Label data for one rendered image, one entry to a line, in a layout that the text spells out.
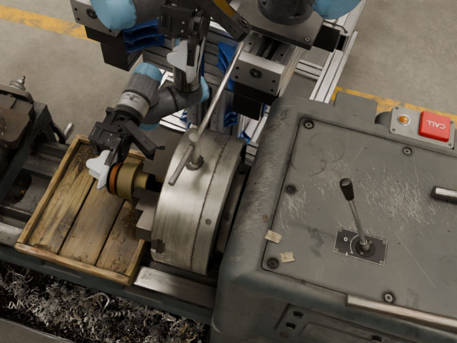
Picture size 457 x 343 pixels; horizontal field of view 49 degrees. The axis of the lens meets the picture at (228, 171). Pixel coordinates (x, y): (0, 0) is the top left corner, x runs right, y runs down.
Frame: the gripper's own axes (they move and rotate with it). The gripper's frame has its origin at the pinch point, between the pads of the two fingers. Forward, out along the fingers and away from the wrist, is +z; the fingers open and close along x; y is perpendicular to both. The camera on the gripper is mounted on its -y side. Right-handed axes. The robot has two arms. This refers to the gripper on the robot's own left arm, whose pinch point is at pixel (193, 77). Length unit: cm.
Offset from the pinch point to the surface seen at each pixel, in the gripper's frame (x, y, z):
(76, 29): -166, 110, 69
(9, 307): 5, 44, 85
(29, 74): -131, 119, 85
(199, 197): 14.6, -8.0, 17.4
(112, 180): 5.7, 13.7, 26.6
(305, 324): 22, -35, 35
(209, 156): 7.1, -7.3, 12.5
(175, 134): -0.3, 2.2, 14.3
